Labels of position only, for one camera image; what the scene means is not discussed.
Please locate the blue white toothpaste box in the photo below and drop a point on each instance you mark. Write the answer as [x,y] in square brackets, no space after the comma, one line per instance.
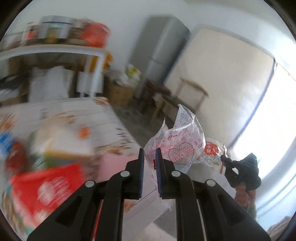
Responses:
[6,143]

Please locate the yellow white carton box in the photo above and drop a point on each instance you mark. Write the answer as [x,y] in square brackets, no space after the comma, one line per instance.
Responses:
[61,142]

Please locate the yellow plastic bag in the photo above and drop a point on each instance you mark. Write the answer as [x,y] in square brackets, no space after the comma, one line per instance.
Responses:
[107,61]

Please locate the red drink can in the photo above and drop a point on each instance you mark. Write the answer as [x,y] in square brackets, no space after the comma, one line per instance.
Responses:
[17,159]

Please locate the person legs white pyjamas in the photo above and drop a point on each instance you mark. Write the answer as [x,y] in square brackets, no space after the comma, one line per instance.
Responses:
[277,229]

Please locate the red plastic bag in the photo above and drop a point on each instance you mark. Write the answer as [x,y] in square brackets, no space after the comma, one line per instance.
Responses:
[96,34]

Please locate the dark wooden stool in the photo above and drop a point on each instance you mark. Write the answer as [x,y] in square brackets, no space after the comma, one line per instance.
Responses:
[151,88]

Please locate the large red snack bag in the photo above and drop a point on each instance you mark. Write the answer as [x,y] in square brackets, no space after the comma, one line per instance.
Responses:
[36,195]

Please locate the wooden chair right side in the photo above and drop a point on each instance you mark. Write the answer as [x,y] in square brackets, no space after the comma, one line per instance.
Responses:
[174,99]

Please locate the cardboard box on floor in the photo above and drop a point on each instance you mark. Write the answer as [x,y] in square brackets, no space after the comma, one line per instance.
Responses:
[119,95]

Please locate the red clear pastry bag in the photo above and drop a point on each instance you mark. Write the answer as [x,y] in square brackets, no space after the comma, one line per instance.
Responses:
[211,155]

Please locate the white pillow sack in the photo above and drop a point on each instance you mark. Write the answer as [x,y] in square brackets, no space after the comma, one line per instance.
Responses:
[50,84]

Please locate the white mattress against wall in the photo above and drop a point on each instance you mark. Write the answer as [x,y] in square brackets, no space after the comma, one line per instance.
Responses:
[233,72]

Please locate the white bags on box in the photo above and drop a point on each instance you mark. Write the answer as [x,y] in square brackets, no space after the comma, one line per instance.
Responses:
[131,76]

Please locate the person right hand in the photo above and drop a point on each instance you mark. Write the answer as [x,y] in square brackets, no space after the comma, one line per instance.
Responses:
[243,197]

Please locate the clear pink candy bag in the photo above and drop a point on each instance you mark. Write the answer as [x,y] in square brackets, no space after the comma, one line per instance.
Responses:
[182,144]

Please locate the floral tablecloth dining table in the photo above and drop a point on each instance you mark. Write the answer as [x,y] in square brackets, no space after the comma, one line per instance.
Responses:
[113,145]

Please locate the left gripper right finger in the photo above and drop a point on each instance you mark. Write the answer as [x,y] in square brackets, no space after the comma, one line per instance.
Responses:
[204,211]

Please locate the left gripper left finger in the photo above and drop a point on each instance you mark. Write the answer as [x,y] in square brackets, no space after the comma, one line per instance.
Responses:
[95,210]

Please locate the grey refrigerator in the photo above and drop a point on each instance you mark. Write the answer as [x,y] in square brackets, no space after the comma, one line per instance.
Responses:
[157,48]

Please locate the steel cooking pot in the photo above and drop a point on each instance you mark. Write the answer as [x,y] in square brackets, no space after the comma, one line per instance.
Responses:
[55,29]

